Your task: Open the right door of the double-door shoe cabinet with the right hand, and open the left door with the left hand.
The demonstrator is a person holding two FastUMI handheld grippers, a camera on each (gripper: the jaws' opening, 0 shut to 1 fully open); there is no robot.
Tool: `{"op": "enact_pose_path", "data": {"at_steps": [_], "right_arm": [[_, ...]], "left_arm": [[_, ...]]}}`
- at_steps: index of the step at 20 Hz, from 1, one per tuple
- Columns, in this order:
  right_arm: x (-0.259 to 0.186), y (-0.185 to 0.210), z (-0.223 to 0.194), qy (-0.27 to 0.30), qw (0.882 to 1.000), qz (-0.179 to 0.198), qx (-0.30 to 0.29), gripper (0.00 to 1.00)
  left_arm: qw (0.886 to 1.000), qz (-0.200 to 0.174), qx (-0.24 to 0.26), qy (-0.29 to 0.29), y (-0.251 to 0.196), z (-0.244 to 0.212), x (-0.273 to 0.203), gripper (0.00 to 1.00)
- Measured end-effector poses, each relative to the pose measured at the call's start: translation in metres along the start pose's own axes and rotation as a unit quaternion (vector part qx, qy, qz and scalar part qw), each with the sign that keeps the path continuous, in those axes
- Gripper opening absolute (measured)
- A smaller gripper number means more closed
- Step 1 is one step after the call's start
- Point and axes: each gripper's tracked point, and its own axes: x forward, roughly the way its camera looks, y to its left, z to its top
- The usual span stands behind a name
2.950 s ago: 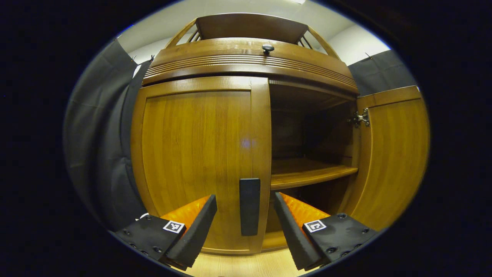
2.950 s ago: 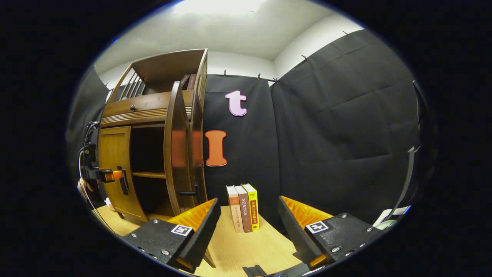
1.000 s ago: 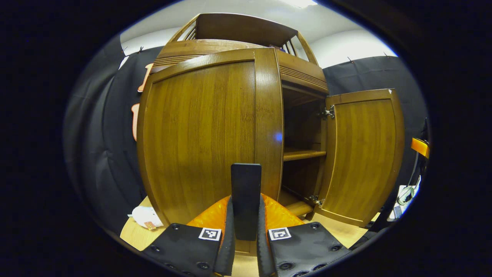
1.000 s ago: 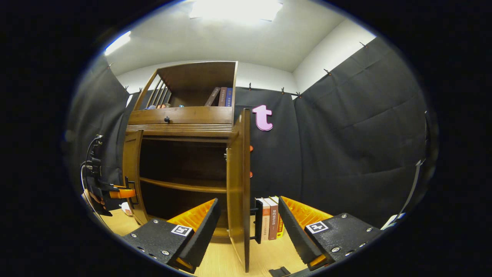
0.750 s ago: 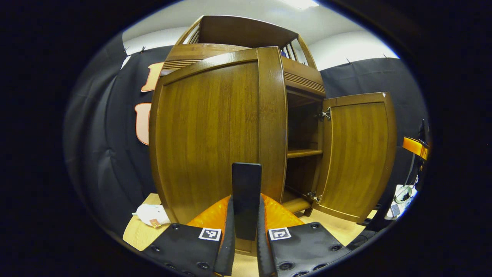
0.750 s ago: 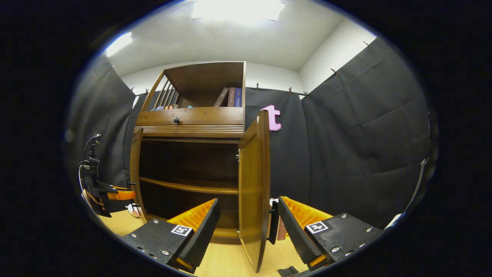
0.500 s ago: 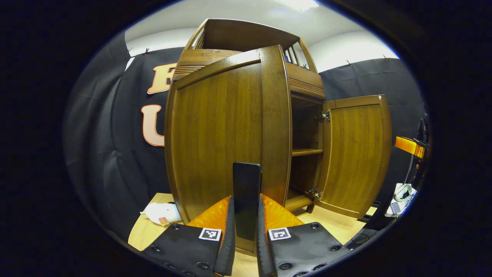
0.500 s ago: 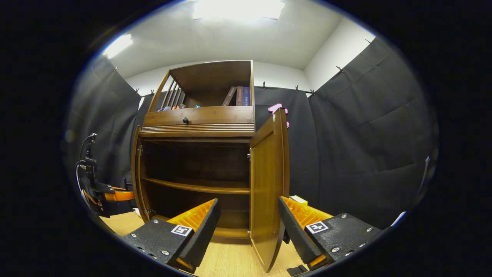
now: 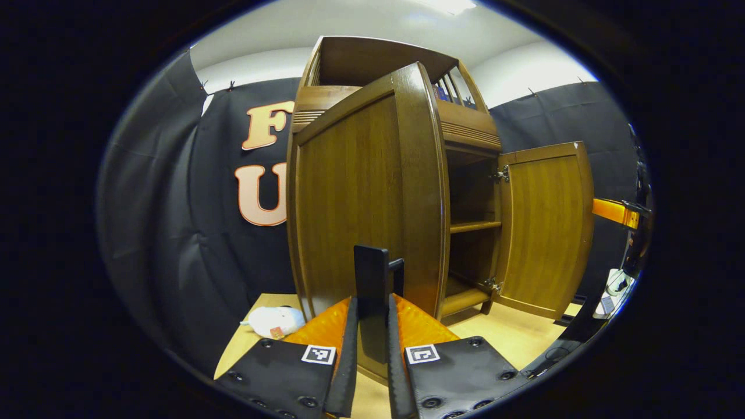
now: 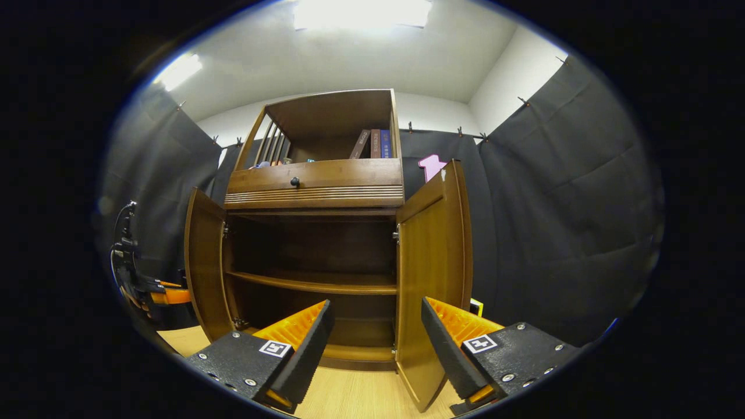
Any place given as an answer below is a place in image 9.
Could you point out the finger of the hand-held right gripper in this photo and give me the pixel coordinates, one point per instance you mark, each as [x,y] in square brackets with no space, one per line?
[611,210]

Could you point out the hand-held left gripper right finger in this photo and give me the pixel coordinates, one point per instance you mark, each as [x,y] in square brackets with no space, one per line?
[398,378]

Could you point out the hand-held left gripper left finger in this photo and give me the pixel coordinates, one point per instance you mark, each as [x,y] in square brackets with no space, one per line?
[344,372]

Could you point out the wooden shoe cabinet door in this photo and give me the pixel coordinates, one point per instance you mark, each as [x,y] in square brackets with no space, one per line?
[544,227]
[361,192]

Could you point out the wooden double-door shoe cabinet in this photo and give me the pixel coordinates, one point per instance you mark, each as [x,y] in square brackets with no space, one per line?
[378,58]

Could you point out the metal door hinge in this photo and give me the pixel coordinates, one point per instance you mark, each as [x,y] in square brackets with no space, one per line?
[492,285]
[502,174]

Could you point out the wooden cabinet drawer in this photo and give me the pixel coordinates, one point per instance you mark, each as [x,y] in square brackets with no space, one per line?
[465,119]

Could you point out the white plastic object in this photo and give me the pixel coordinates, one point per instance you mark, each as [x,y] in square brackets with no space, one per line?
[617,283]

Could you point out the white plush toy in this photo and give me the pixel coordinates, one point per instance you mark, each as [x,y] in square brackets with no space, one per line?
[273,320]

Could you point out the black backdrop cloth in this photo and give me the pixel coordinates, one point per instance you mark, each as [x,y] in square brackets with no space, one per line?
[174,233]

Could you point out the large ceiling light panel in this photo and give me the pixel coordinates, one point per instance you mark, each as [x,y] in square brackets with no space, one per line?
[448,4]

